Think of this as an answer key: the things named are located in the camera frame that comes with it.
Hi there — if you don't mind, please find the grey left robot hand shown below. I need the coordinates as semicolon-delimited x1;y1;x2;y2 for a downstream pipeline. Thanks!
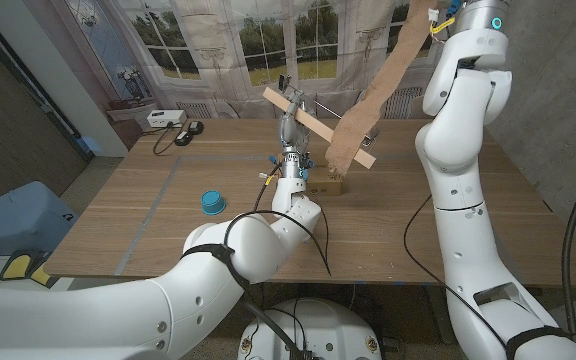
278;92;314;179

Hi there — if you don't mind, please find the wooden stand with metal rod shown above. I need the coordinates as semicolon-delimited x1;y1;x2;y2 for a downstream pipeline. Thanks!
262;74;378;170

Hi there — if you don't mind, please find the beige arm wrap bandage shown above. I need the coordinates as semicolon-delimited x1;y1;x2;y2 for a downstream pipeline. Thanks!
324;0;439;177

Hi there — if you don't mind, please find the brown cardboard box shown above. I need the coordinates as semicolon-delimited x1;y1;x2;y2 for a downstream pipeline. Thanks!
307;167;343;197

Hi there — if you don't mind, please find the blue cup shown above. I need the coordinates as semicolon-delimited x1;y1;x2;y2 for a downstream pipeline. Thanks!
200;189;227;217

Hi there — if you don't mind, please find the printed window backdrop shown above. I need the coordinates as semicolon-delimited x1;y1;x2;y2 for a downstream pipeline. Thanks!
22;0;507;151

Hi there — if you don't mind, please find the white power strip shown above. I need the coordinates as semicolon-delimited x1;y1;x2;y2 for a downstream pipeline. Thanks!
146;109;188;129

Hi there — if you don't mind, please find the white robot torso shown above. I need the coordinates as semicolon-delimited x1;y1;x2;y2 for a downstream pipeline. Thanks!
237;298;383;360

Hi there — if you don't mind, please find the yellow black foot pedal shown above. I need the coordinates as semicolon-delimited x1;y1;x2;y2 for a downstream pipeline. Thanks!
30;252;62;289
0;249;34;282

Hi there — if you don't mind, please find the blue plastic bin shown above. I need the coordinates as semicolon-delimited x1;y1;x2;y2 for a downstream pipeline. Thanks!
0;180;80;261

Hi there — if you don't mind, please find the black cable on table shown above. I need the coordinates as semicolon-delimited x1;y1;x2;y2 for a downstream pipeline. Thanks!
152;124;179;157

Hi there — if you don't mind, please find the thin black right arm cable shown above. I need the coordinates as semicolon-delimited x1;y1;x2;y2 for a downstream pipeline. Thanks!
403;194;509;351

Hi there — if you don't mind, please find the thin black torso cable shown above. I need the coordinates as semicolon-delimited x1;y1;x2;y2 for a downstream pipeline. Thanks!
245;298;307;354

